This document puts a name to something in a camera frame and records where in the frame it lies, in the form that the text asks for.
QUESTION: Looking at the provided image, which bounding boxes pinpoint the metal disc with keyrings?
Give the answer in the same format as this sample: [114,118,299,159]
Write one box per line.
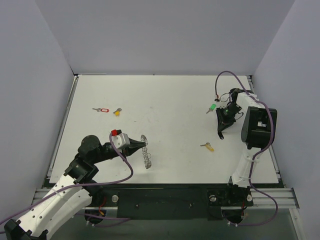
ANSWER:
[140,134,152,170]

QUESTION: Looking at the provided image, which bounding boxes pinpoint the key with black tag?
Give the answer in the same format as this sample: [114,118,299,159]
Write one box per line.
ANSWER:
[218,131,224,140]

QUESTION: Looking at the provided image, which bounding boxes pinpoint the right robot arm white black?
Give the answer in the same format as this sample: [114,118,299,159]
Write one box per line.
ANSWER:
[216,88,278,207]

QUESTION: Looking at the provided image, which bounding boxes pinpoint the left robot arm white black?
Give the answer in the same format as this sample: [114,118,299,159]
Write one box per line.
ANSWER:
[1,129,148,240]

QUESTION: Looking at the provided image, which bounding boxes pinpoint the key with green tag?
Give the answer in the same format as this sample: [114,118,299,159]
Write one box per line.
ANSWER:
[206,103,217,114]

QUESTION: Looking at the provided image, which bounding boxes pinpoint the key with long yellow tag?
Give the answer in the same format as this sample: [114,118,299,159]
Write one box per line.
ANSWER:
[200,142,215,152]

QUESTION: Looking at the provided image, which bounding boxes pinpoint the key with yellow round tag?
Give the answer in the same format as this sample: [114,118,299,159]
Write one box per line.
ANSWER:
[113,107,122,117]

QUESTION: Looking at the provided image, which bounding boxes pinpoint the key with red tag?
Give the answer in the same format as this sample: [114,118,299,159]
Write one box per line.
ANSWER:
[92,108,110,113]

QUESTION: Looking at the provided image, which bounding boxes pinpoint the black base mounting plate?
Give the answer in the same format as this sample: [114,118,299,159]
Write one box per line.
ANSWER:
[82,183,254,221]

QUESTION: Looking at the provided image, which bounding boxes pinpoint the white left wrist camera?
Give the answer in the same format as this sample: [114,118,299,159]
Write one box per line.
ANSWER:
[109,129,130,150]

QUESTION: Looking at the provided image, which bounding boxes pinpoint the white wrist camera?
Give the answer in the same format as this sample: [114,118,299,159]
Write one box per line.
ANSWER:
[109,129,130,150]
[214,94,224,102]

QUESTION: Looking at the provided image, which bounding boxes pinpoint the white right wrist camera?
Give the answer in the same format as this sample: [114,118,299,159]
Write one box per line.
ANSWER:
[214,94,224,102]

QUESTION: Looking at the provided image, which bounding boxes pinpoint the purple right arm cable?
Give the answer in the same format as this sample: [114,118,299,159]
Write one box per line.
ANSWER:
[214,70,279,227]

